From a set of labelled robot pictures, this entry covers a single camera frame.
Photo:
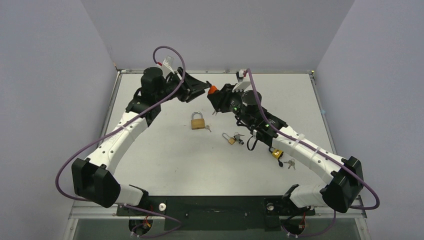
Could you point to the small brass padlock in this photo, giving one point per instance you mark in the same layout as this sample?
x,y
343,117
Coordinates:
x,y
231,140

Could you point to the yellow padlock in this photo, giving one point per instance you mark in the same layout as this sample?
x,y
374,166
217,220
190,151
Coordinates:
x,y
276,153

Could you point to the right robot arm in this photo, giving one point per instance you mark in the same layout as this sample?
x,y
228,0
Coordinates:
x,y
341,178

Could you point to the yellow padlock keys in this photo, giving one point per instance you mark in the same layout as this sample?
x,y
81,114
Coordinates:
x,y
290,163

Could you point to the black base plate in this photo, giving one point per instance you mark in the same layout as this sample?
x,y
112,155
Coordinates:
x,y
225,213

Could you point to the large brass padlock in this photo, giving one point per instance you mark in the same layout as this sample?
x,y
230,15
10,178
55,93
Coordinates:
x,y
197,121

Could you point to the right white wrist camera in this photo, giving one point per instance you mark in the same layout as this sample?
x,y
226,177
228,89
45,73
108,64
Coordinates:
x,y
243,81

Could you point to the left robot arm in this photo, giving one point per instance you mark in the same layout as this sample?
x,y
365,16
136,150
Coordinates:
x,y
93,177

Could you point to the small padlock key charm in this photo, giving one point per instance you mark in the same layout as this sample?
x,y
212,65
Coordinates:
x,y
238,138

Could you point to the orange padlock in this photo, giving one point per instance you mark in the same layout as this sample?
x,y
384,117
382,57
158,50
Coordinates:
x,y
212,88

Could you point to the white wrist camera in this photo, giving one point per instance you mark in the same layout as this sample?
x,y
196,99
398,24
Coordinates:
x,y
166,66
243,81

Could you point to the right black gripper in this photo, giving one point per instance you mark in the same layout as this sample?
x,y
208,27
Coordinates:
x,y
224,99

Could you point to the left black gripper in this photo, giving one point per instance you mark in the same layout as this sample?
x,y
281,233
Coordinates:
x,y
187,87

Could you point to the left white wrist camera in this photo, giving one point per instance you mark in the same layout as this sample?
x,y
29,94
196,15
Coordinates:
x,y
166,66

